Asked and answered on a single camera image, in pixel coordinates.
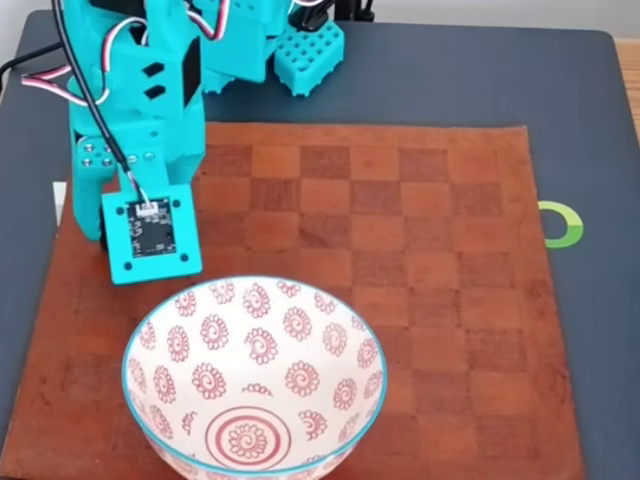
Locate black table clamp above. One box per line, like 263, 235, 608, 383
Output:
333, 0, 377, 24

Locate red white black servo wire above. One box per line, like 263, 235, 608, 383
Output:
21, 17, 151, 107
182, 0, 232, 42

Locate dark grey desk mat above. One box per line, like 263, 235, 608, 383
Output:
0, 9, 640, 480

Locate black power cable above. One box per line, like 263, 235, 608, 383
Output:
0, 42, 66, 85

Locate green ring logo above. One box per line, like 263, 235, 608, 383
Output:
537, 200, 585, 250

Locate white paper sheet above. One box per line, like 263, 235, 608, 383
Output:
52, 181, 68, 226

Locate turquoise camera mount with board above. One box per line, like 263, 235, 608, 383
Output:
101, 118, 204, 287

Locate brown leather chessboard mat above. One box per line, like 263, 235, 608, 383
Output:
0, 122, 587, 480

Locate white bowl with red flowers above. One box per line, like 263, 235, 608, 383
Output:
121, 274, 390, 480

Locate black camera cable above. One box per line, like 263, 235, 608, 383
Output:
52, 0, 151, 209

